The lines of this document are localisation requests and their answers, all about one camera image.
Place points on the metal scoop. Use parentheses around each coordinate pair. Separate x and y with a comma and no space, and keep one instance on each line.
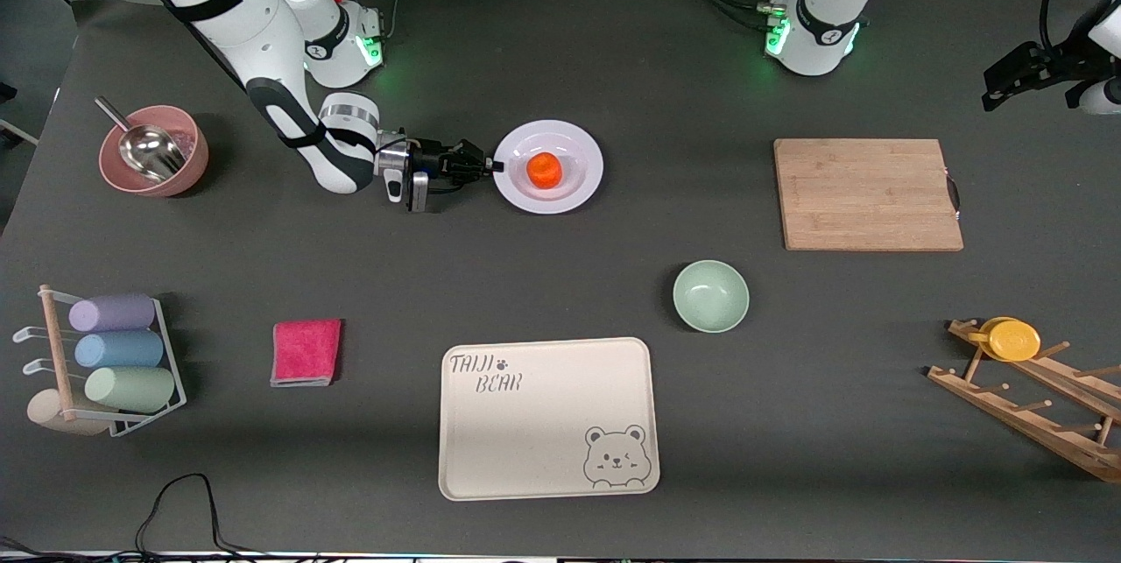
(149,151)

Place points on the green cup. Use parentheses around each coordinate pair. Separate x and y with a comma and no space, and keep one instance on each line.
(131,389)

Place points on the wooden peg dish rack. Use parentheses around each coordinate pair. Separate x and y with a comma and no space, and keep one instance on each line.
(1025,423)

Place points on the pale green bowl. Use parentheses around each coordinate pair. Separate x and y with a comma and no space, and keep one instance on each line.
(710,296)

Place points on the wooden cutting board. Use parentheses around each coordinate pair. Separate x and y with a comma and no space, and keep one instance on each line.
(867,195)

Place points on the white round plate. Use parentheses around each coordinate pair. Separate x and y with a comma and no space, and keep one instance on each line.
(569,195)

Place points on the yellow cup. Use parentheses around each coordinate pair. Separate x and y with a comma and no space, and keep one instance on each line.
(1013,341)

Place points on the pink folded cloth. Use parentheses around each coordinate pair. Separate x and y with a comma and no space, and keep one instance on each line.
(306,353)

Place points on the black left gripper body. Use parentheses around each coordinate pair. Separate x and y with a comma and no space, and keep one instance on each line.
(1054,58)

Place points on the blue cup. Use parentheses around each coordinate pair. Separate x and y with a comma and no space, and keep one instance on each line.
(119,349)

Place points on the pink bowl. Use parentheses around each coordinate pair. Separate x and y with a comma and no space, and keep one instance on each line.
(194,162)

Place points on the beige cup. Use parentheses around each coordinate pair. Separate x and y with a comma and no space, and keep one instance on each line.
(45,412)

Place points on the purple cup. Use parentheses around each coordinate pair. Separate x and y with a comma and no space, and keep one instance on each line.
(112,313)

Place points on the orange fruit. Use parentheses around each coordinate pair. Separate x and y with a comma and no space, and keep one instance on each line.
(544,170)

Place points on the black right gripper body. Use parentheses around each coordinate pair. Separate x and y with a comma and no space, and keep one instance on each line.
(429,160)

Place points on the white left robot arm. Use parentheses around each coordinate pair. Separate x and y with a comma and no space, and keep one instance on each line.
(823,20)

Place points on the cream bear print tray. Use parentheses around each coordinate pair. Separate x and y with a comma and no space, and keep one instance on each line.
(543,432)

